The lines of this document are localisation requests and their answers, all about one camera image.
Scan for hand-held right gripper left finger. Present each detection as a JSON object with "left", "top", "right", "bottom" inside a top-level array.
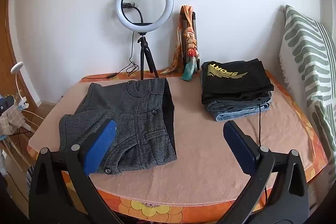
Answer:
[{"left": 28, "top": 119, "right": 124, "bottom": 224}]

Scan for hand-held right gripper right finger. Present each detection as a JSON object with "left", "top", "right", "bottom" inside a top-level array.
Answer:
[{"left": 216, "top": 120, "right": 309, "bottom": 224}]

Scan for grey houndstooth pants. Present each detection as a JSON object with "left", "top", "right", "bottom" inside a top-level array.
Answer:
[{"left": 58, "top": 78, "right": 177, "bottom": 175}]

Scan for black pants with yellow print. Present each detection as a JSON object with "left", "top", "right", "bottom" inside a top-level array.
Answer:
[{"left": 201, "top": 58, "right": 275, "bottom": 105}]

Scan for folded blue jeans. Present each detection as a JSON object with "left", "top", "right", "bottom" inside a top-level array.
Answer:
[{"left": 206, "top": 98, "right": 272, "bottom": 122}]

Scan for pink blanket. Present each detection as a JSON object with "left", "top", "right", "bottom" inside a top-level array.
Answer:
[{"left": 28, "top": 76, "right": 317, "bottom": 207}]

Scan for checked beige cloth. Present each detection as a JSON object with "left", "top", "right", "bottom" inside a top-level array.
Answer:
[{"left": 0, "top": 109, "right": 27, "bottom": 135}]

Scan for black tripod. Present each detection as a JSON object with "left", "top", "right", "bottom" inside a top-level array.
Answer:
[{"left": 136, "top": 32, "right": 159, "bottom": 80}]

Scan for blue device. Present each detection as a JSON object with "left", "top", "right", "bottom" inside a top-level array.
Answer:
[{"left": 0, "top": 97, "right": 15, "bottom": 114}]

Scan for white desk lamp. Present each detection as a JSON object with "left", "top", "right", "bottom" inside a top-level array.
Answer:
[{"left": 10, "top": 62, "right": 28, "bottom": 109}]

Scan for green leaf pattern pillow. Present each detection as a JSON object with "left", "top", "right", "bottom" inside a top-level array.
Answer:
[{"left": 279, "top": 5, "right": 336, "bottom": 161}]

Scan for orange patterned scarf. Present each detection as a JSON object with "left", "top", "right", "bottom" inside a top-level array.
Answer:
[{"left": 160, "top": 5, "right": 201, "bottom": 81}]

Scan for wooden door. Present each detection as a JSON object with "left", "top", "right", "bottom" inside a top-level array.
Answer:
[{"left": 0, "top": 0, "right": 40, "bottom": 109}]

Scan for thin striped green cushion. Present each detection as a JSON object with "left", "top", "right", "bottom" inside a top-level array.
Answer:
[{"left": 316, "top": 21, "right": 336, "bottom": 69}]

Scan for black ring light cable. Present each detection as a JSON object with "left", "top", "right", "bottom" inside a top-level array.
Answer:
[{"left": 106, "top": 32, "right": 139, "bottom": 80}]

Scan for white ring light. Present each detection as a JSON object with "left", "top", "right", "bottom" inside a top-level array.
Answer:
[{"left": 116, "top": 0, "right": 174, "bottom": 33}]

